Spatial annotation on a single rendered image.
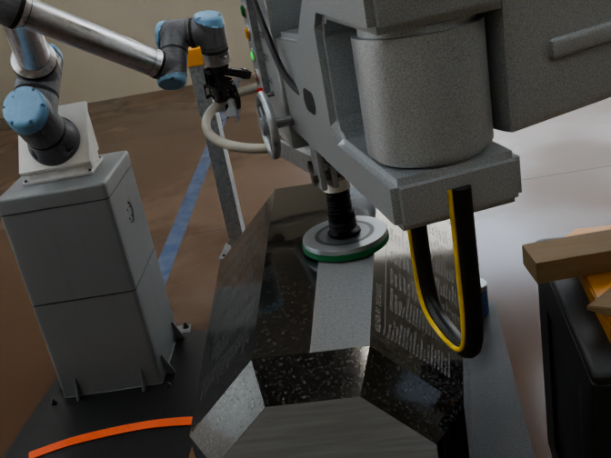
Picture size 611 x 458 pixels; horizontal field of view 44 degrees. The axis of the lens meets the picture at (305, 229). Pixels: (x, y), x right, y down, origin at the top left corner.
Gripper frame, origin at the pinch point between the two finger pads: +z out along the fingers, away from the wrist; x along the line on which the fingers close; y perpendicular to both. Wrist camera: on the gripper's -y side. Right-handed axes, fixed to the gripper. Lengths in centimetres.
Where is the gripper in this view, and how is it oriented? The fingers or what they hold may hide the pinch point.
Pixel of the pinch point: (233, 115)
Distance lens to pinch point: 266.3
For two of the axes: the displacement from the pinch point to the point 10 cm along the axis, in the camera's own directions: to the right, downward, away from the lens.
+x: 7.1, 3.2, -6.3
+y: -6.9, 4.7, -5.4
